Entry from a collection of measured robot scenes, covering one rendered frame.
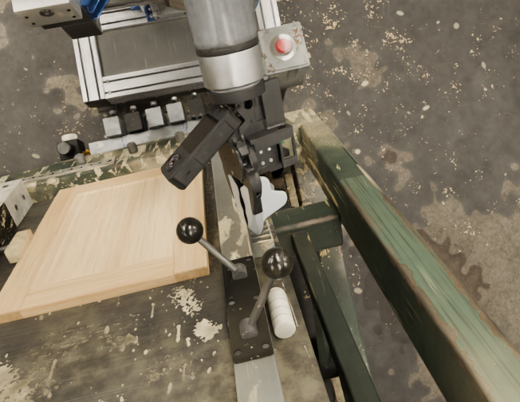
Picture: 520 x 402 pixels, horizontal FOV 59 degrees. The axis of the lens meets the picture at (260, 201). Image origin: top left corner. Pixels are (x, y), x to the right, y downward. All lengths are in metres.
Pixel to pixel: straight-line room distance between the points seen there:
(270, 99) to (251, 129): 0.04
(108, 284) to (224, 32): 0.48
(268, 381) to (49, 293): 0.46
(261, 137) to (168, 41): 1.50
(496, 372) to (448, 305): 0.10
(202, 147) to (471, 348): 0.37
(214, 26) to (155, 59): 1.50
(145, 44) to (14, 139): 0.75
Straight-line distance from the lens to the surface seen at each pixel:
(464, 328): 0.58
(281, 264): 0.52
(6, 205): 1.20
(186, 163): 0.55
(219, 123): 0.55
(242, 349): 0.58
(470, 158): 2.34
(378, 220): 0.76
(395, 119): 2.24
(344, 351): 0.69
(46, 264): 0.97
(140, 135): 1.40
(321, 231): 0.95
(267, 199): 0.62
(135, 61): 2.04
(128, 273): 0.83
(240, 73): 0.54
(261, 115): 0.59
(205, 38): 0.54
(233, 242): 0.78
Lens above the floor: 2.08
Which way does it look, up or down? 87 degrees down
